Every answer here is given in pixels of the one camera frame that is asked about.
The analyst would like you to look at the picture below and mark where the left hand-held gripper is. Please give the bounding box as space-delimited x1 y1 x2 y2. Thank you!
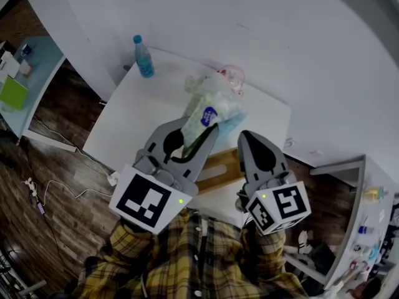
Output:
108 117 219 236

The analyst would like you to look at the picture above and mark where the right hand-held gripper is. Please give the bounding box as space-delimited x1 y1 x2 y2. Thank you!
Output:
236 130 312 237

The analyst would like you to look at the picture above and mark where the wooden box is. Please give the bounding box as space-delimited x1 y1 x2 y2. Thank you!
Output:
194 146 249 196

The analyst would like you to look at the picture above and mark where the clear plastic bag pack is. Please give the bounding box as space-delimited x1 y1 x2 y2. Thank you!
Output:
180 73 249 156

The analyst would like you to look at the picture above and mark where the person's left forearm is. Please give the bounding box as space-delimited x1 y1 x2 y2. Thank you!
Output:
108 219 160 262

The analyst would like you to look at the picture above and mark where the person's right forearm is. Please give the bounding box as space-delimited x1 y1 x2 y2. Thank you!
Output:
241 225 288 280

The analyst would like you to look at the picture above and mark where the green rectangular block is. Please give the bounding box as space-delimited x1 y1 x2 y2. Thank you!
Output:
0 75 29 112

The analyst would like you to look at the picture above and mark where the white plug adapter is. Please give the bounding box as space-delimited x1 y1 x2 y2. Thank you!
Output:
106 170 122 187

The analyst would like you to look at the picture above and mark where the white striped shoe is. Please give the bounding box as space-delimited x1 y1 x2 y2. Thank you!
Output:
297 229 316 255

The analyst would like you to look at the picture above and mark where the clear blue-label water bottle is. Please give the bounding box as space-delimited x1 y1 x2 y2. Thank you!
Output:
132 34 156 79

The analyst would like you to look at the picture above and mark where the yellow plaid shirt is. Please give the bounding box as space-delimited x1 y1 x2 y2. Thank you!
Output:
74 208 310 299

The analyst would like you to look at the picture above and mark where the yellow cup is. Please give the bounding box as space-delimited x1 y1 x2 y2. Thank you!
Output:
362 186 389 203

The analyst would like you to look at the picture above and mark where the white desk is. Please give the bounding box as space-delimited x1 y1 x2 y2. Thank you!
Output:
309 154 399 290

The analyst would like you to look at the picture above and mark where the teal cup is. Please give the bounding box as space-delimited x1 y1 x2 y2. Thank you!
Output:
368 244 382 262

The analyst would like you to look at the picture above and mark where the small clear bottle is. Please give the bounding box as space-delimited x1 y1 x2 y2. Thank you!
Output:
19 60 34 79

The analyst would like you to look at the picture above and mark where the black metal stand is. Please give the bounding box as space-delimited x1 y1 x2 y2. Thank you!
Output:
0 247 48 299

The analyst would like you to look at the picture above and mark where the white cable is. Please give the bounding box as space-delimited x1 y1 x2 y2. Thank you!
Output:
42 178 113 207

